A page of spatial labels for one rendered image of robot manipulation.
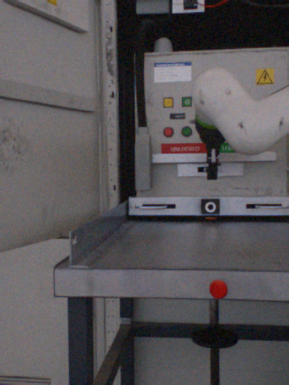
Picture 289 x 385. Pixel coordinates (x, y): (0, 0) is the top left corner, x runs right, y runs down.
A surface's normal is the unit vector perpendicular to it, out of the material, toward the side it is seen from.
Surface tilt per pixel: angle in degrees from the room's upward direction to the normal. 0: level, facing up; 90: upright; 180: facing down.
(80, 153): 90
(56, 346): 90
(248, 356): 90
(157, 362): 90
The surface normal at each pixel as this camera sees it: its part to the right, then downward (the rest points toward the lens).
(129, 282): -0.11, 0.07
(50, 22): 0.91, 0.01
